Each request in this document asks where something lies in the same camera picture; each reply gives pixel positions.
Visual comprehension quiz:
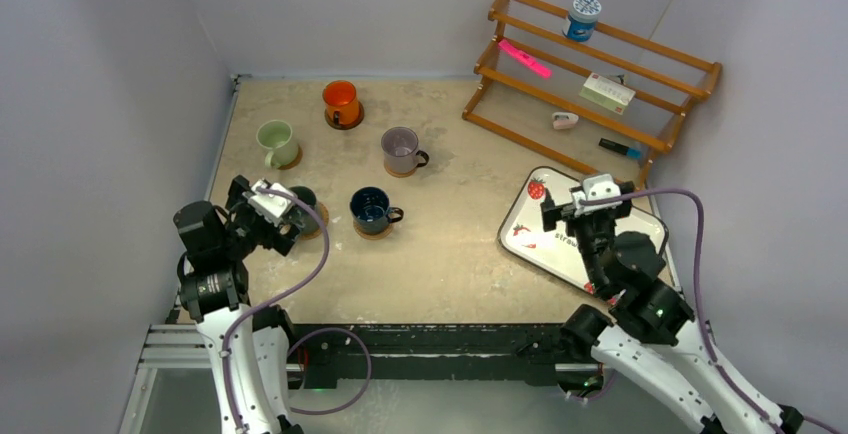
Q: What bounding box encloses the dark grey mug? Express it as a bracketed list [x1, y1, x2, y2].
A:
[289, 186, 321, 239]

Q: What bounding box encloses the woven rattan coaster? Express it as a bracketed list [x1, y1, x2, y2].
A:
[300, 201, 329, 240]
[352, 218, 394, 240]

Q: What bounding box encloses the light green mug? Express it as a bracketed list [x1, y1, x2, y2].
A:
[256, 120, 301, 169]

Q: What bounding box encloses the dark blue mug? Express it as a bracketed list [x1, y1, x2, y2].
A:
[349, 186, 405, 223]

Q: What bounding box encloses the dark brown wooden coaster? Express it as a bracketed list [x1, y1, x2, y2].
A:
[324, 110, 365, 130]

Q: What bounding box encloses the orange mug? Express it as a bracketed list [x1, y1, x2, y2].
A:
[322, 80, 363, 123]

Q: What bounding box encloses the pink purple mug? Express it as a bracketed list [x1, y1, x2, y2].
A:
[380, 126, 430, 172]

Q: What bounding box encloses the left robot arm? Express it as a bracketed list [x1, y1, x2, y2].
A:
[173, 176, 302, 433]

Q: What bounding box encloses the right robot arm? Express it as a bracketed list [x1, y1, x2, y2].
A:
[540, 174, 805, 433]

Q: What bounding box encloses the black blue marker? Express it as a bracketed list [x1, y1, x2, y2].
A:
[598, 138, 641, 160]

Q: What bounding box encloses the strawberry print tray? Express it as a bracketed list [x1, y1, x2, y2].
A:
[497, 165, 670, 296]

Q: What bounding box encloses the green white box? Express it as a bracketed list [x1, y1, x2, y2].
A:
[579, 73, 636, 115]

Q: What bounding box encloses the wooden tiered shelf rack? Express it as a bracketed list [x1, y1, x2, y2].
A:
[462, 0, 723, 186]

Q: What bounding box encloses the pink highlighter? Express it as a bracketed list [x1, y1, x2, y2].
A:
[497, 39, 552, 79]

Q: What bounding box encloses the blue white jar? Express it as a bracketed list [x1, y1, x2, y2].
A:
[562, 0, 602, 42]

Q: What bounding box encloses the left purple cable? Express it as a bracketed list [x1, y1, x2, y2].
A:
[221, 187, 374, 434]

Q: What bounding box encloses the black aluminium mounting rail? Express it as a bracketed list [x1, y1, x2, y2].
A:
[119, 322, 737, 434]

